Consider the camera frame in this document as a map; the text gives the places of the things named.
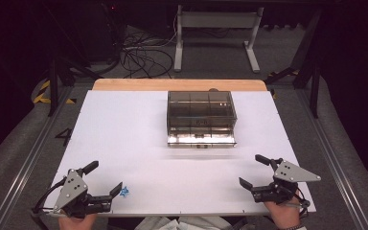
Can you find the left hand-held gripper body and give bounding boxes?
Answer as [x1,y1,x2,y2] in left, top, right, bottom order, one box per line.
[52,169,113,219]

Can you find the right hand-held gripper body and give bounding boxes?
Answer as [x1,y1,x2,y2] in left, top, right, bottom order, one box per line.
[250,157,322,205]

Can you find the clear smoky plastic drawer box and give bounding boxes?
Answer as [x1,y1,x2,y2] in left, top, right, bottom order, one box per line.
[166,90,239,149]

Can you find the person's left hand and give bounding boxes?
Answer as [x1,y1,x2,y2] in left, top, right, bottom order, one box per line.
[57,212,99,230]

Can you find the person's right hand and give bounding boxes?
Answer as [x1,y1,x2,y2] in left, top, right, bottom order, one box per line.
[264,190,301,230]

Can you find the white table mat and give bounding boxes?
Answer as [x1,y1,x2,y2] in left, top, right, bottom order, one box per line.
[43,90,317,219]

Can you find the person's light clothing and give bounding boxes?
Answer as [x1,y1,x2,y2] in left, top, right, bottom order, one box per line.
[133,216,235,230]

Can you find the yellow black hazard tape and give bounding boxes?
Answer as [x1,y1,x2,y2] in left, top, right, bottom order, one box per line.
[33,80,78,105]

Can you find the black metal stand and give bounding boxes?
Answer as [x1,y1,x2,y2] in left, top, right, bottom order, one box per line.
[264,9,323,120]
[46,52,104,118]

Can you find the wooden table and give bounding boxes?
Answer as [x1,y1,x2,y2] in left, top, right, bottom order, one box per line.
[91,79,268,92]

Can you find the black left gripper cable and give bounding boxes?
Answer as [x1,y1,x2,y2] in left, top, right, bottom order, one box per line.
[32,176,68,216]

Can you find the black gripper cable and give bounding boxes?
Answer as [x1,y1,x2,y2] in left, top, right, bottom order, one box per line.
[291,188,311,219]
[32,176,68,216]

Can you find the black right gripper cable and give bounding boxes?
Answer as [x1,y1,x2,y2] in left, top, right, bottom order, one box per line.
[291,188,311,219]

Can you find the aluminium floor rail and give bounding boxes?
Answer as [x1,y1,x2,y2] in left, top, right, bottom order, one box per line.
[0,85,75,230]
[295,89,368,230]

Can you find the dark wrist bracelet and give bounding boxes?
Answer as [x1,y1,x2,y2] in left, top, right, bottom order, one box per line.
[277,223,303,230]

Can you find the tangle of black floor cables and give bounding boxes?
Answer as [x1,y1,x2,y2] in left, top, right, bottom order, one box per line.
[119,12,178,80]

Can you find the white metal desk frame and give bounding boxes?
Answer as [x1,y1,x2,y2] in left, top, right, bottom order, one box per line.
[173,4,265,74]

